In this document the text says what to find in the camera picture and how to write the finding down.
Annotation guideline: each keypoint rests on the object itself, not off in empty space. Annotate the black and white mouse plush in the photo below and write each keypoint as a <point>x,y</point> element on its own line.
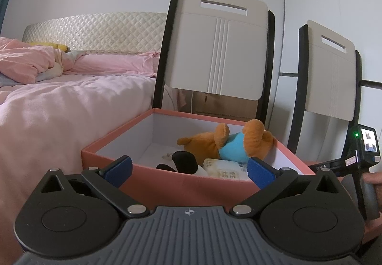
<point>185,162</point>

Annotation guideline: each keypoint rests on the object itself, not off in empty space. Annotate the white chair with black frame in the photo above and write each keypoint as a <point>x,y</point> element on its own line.
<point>220,44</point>
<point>331,80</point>

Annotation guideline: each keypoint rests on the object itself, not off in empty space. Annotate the white quilted headboard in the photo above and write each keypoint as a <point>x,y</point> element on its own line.
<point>104,32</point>

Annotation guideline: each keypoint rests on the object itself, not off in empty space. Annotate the bed with pink sheet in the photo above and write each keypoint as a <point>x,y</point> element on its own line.
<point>59,121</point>

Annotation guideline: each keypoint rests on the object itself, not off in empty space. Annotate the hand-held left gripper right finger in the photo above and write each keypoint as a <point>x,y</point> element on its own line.
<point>259,172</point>

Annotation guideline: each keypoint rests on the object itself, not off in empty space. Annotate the pink storage box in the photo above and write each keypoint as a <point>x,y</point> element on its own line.
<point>179,190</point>

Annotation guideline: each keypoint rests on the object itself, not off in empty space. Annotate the person's right hand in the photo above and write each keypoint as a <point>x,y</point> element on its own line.
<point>376,178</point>

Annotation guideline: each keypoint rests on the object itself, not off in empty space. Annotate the white tissue pack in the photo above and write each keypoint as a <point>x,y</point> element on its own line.
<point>222,169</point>

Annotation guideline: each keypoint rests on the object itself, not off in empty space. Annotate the grey blue cloth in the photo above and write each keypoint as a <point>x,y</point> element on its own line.
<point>7,80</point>

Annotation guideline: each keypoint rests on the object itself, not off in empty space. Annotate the yellow pillow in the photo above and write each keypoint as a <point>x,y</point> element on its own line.
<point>50,45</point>

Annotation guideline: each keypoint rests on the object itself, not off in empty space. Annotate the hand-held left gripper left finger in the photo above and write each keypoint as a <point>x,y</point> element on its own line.
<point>118,171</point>

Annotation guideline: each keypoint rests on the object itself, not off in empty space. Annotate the rumpled pink duvet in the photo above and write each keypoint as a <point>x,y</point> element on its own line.
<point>24,59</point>

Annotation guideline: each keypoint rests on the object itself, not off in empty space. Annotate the orange bear plush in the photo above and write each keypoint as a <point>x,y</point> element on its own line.
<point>232,148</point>

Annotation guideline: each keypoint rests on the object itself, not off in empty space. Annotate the wooden nightstand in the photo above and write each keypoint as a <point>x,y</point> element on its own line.
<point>223,105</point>

